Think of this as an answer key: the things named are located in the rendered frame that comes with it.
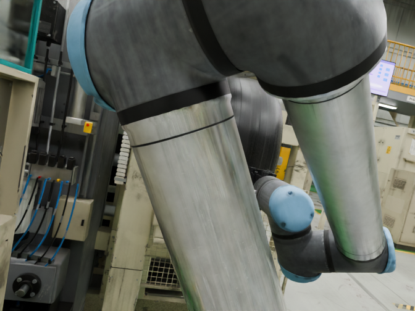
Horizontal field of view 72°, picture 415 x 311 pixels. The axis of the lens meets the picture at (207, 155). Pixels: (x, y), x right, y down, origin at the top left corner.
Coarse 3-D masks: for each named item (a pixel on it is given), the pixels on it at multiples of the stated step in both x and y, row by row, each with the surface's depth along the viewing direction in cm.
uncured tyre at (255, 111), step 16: (240, 80) 104; (256, 80) 110; (240, 96) 97; (256, 96) 99; (272, 96) 102; (240, 112) 94; (256, 112) 96; (272, 112) 98; (240, 128) 93; (256, 128) 94; (272, 128) 96; (256, 144) 94; (272, 144) 95; (256, 160) 94; (272, 160) 96
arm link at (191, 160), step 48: (96, 0) 24; (144, 0) 21; (192, 0) 20; (96, 48) 24; (144, 48) 22; (192, 48) 22; (96, 96) 27; (144, 96) 24; (192, 96) 24; (144, 144) 25; (192, 144) 24; (240, 144) 28; (192, 192) 25; (240, 192) 27; (192, 240) 26; (240, 240) 27; (192, 288) 28; (240, 288) 27
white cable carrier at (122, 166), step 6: (126, 138) 108; (126, 144) 108; (120, 150) 108; (126, 150) 108; (120, 156) 108; (126, 156) 111; (120, 162) 108; (126, 162) 109; (120, 168) 109; (126, 168) 112; (120, 174) 109
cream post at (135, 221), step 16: (128, 176) 108; (128, 192) 109; (144, 192) 110; (128, 208) 110; (144, 208) 111; (128, 224) 111; (144, 224) 112; (128, 240) 111; (144, 240) 112; (112, 256) 111; (128, 256) 112; (144, 256) 113; (112, 272) 112; (128, 272) 113; (112, 288) 113; (128, 288) 114; (112, 304) 113; (128, 304) 115
